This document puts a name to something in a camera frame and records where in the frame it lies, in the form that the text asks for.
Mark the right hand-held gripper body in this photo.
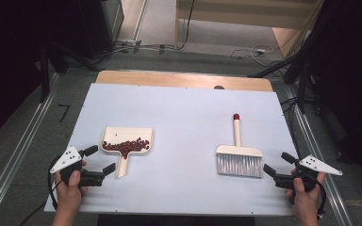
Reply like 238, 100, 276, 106
272, 153, 343, 193

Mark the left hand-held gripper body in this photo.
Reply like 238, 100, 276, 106
49, 145, 107, 188

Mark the pile of red beans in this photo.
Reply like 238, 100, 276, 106
102, 133, 151, 159

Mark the cream plastic dustpan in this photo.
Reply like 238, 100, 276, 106
100, 126, 155, 179

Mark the cream brush with red cap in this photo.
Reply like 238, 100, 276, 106
215, 113, 264, 179

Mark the person's left hand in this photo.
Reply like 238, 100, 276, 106
54, 160, 88, 213

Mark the person's right hand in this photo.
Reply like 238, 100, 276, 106
286, 169, 327, 218

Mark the white table board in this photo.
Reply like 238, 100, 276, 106
43, 82, 296, 218

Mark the black metal stand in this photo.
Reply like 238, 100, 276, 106
248, 46, 316, 114
39, 40, 102, 103

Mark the light wooden table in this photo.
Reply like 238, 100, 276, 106
94, 69, 274, 92

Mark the dark curtain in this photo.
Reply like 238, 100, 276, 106
307, 0, 362, 183
0, 0, 86, 149

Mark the dark cabinet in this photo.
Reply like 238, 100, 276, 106
78, 0, 125, 59

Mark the aluminium floor rail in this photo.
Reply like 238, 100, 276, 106
0, 73, 60, 226
284, 84, 354, 226

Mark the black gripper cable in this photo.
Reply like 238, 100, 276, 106
314, 180, 328, 220
46, 154, 64, 211

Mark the floor cable bundle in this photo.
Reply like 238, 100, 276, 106
93, 39, 177, 64

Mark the white floor cable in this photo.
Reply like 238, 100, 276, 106
230, 43, 281, 68

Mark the light wooden furniture frame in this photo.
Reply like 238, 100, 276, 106
174, 0, 324, 59

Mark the black hanging cable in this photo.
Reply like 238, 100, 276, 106
176, 0, 196, 51

